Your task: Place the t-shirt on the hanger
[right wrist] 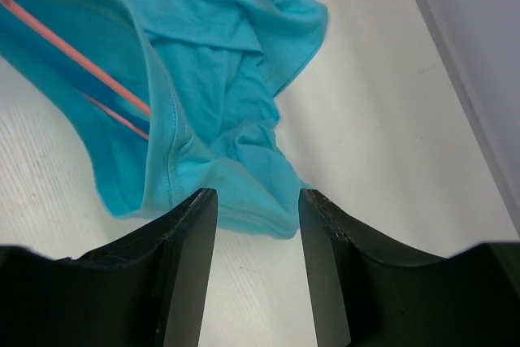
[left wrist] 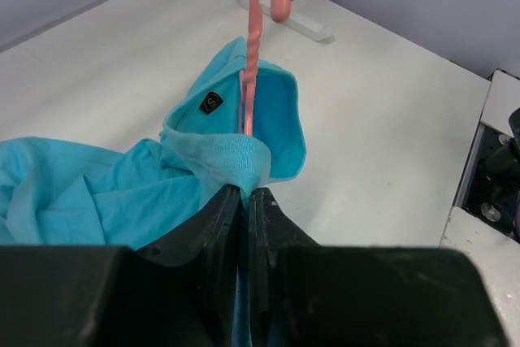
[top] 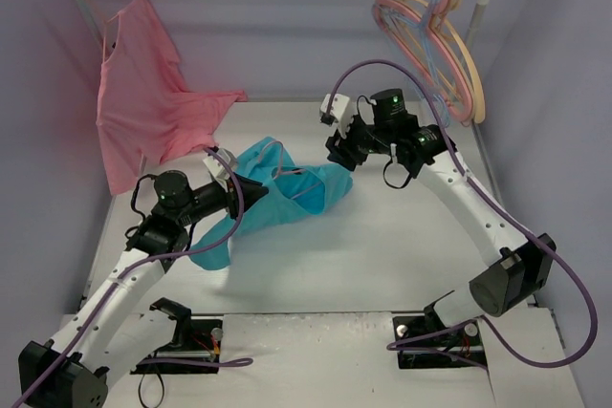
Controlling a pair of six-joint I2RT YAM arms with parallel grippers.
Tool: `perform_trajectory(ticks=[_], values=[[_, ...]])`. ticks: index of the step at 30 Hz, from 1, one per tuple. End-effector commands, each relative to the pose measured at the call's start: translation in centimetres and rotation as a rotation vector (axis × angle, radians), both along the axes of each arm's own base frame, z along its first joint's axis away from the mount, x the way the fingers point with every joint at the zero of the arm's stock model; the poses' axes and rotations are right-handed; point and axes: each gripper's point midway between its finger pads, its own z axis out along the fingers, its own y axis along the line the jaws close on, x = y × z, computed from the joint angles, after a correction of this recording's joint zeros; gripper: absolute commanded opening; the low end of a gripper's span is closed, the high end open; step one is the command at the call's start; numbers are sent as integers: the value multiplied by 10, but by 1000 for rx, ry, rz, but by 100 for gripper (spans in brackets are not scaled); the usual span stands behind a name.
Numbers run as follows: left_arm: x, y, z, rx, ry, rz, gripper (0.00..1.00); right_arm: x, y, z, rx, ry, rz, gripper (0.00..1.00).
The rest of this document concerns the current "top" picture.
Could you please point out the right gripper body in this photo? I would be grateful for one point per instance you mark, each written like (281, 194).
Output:
(342, 145)

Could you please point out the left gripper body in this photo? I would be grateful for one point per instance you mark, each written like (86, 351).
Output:
(234, 195)

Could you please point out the blue t-shirt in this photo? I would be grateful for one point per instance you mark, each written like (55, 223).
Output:
(277, 208)

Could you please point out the pink wire hanger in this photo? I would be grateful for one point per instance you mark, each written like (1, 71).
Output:
(282, 171)

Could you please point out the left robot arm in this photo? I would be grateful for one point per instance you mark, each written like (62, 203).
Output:
(82, 362)

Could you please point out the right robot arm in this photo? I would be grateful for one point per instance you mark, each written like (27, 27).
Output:
(516, 267)

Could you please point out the blue hanger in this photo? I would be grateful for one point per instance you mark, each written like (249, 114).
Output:
(410, 38)

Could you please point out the pink thick hanger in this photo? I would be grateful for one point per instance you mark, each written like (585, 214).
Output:
(416, 45)

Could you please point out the pink t-shirt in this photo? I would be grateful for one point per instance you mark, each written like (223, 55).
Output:
(146, 113)

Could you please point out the tan wooden hanger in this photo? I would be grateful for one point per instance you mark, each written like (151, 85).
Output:
(464, 59)

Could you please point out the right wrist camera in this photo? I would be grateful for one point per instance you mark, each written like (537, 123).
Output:
(338, 111)

